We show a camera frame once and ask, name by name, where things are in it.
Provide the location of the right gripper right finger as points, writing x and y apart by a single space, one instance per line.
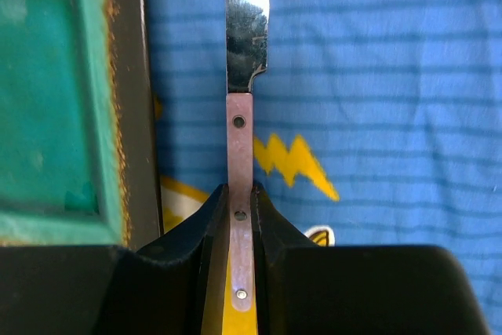
304 288

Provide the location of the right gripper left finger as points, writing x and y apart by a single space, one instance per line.
174 285

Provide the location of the green square ceramic plate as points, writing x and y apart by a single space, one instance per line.
78 162

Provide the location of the blue yellow cartoon placemat cloth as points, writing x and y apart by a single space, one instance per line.
376 122

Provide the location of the pink handled knife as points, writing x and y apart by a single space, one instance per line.
246 57

